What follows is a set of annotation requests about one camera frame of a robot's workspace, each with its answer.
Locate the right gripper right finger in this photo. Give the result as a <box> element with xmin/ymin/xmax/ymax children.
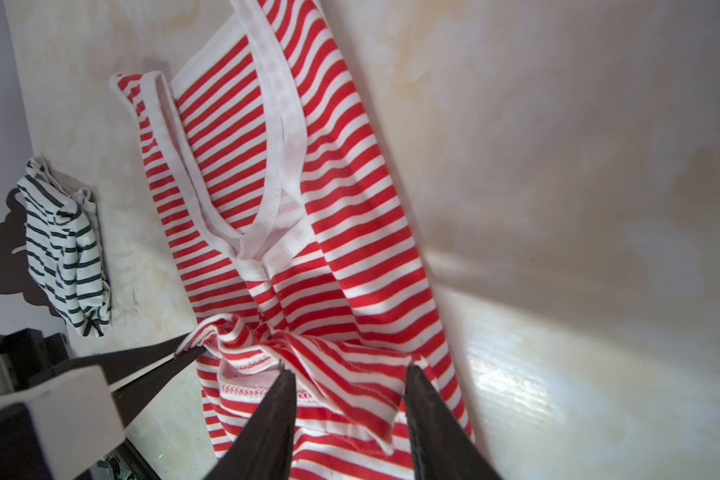
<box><xmin>404</xmin><ymin>364</ymin><xmax>501</xmax><ymax>480</ymax></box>

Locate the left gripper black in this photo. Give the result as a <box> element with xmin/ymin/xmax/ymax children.
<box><xmin>0</xmin><ymin>328</ymin><xmax>205</xmax><ymax>428</ymax></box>

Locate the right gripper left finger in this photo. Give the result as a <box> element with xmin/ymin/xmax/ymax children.
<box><xmin>206</xmin><ymin>370</ymin><xmax>297</xmax><ymax>480</ymax></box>

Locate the black white striped tank top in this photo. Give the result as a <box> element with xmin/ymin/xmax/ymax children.
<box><xmin>17</xmin><ymin>156</ymin><xmax>111</xmax><ymax>337</ymax></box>

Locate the red white striped tank top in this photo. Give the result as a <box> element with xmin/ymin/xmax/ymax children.
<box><xmin>110</xmin><ymin>1</ymin><xmax>469</xmax><ymax>479</ymax></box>

